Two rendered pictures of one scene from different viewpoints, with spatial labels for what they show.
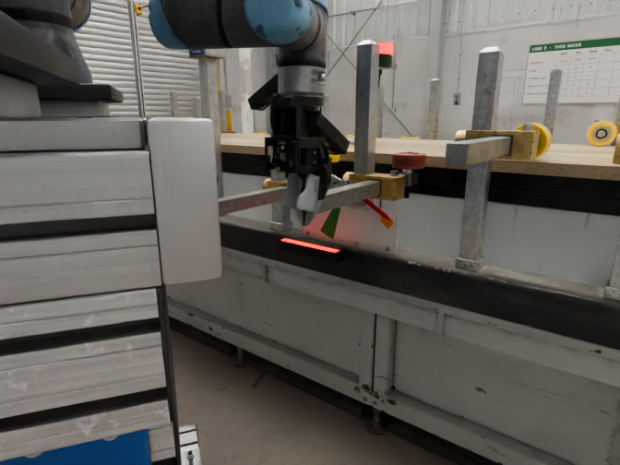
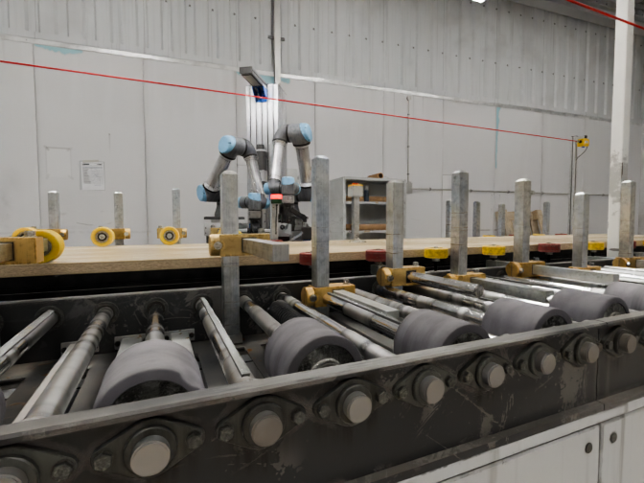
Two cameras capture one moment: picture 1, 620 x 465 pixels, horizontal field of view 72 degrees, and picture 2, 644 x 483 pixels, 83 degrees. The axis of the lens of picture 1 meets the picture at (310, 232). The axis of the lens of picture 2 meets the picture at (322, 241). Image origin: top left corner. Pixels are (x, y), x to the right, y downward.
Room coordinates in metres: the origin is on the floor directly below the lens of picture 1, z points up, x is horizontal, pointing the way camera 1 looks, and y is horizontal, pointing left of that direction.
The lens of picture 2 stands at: (2.18, -1.76, 1.00)
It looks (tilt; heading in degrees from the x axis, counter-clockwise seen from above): 3 degrees down; 119
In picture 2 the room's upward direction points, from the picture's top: straight up
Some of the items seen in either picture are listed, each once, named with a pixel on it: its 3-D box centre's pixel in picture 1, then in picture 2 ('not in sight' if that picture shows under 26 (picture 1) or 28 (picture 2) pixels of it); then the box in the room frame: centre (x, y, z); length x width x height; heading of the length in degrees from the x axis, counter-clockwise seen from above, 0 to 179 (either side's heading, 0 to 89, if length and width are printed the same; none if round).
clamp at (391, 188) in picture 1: (373, 184); not in sight; (0.95, -0.14, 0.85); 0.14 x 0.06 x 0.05; 53
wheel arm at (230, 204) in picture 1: (280, 194); not in sight; (1.05, 0.08, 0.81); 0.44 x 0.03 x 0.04; 143
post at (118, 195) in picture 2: not in sight; (120, 242); (0.51, -0.72, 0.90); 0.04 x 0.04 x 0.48; 53
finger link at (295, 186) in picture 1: (292, 199); not in sight; (0.71, 0.03, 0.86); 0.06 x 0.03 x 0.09; 143
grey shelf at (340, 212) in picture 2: not in sight; (367, 239); (0.34, 2.74, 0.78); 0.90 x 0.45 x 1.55; 49
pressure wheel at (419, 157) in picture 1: (408, 174); not in sight; (1.05, -0.24, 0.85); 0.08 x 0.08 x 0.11
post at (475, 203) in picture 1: (478, 182); not in sight; (0.81, -0.32, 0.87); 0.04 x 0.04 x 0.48; 53
